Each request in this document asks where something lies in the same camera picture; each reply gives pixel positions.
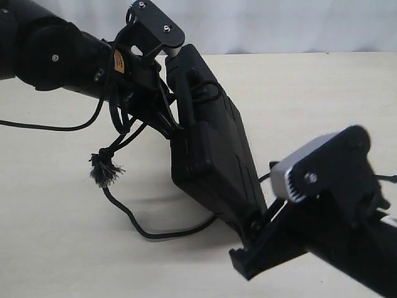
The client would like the black braided rope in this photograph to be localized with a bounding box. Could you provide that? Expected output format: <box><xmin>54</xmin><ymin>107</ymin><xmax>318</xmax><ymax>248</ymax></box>
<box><xmin>88</xmin><ymin>80</ymin><xmax>397</xmax><ymax>240</ymax></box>

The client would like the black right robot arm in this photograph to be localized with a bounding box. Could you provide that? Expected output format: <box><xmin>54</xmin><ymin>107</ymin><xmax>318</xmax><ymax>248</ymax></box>
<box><xmin>229</xmin><ymin>194</ymin><xmax>396</xmax><ymax>297</ymax></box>

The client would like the white backdrop curtain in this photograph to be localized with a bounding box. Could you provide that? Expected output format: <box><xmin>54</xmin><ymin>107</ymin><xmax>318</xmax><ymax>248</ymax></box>
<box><xmin>0</xmin><ymin>0</ymin><xmax>397</xmax><ymax>57</ymax></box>

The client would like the black plastic carrying case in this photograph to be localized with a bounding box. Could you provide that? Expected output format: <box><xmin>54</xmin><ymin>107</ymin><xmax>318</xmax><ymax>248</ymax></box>
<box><xmin>166</xmin><ymin>44</ymin><xmax>267</xmax><ymax>246</ymax></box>

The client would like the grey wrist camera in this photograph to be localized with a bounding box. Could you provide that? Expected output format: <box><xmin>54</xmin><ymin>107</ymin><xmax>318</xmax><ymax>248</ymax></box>
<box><xmin>270</xmin><ymin>125</ymin><xmax>373</xmax><ymax>203</ymax></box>
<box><xmin>125</xmin><ymin>1</ymin><xmax>185</xmax><ymax>59</ymax></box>

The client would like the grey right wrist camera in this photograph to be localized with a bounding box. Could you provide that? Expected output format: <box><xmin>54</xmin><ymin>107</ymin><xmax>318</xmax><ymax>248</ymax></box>
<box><xmin>270</xmin><ymin>125</ymin><xmax>373</xmax><ymax>203</ymax></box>

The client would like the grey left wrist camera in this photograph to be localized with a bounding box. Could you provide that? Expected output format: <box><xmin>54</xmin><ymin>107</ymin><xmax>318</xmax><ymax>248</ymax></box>
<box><xmin>125</xmin><ymin>1</ymin><xmax>185</xmax><ymax>59</ymax></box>

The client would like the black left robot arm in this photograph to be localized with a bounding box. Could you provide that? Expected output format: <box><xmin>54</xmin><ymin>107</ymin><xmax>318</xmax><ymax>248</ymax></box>
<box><xmin>1</xmin><ymin>1</ymin><xmax>185</xmax><ymax>138</ymax></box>

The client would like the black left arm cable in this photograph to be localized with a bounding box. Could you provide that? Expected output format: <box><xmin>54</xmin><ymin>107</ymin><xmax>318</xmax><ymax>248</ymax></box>
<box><xmin>0</xmin><ymin>96</ymin><xmax>106</xmax><ymax>132</ymax></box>

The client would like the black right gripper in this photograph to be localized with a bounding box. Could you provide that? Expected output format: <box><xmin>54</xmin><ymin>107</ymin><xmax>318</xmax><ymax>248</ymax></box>
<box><xmin>230</xmin><ymin>187</ymin><xmax>391</xmax><ymax>281</ymax></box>

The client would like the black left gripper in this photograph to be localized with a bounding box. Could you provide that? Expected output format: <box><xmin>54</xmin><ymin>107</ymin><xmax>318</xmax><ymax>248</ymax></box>
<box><xmin>105</xmin><ymin>41</ymin><xmax>174</xmax><ymax>137</ymax></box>

